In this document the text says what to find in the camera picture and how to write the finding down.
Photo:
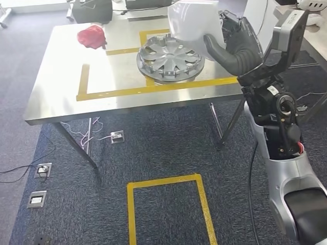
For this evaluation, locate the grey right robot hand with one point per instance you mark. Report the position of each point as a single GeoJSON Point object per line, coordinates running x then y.
{"type": "Point", "coordinates": [242, 50]}

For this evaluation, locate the white curved shell part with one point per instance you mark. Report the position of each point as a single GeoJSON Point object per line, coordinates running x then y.
{"type": "Point", "coordinates": [191, 23]}

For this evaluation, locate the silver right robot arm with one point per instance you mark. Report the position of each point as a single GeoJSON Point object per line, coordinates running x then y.
{"type": "Point", "coordinates": [288, 175]}

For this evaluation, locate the steel workbench table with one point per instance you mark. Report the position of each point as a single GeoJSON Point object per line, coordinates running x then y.
{"type": "Point", "coordinates": [63, 67]}

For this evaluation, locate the silver wheel cover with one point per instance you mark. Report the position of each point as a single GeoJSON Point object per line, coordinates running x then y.
{"type": "Point", "coordinates": [168, 57]}

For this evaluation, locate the white vented helmet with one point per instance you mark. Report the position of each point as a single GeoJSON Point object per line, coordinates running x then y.
{"type": "Point", "coordinates": [311, 4]}

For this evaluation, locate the grey laptop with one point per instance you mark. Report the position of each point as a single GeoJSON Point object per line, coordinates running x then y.
{"type": "Point", "coordinates": [148, 3]}

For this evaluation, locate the silver floor outlet box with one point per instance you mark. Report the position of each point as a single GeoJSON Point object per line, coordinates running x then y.
{"type": "Point", "coordinates": [117, 137]}
{"type": "Point", "coordinates": [37, 199]}
{"type": "Point", "coordinates": [42, 170]}

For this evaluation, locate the red crumpled cloth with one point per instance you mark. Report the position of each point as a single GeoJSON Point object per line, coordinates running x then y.
{"type": "Point", "coordinates": [91, 36]}

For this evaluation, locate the black fabric bag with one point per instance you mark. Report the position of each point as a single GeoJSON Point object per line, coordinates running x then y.
{"type": "Point", "coordinates": [91, 11]}

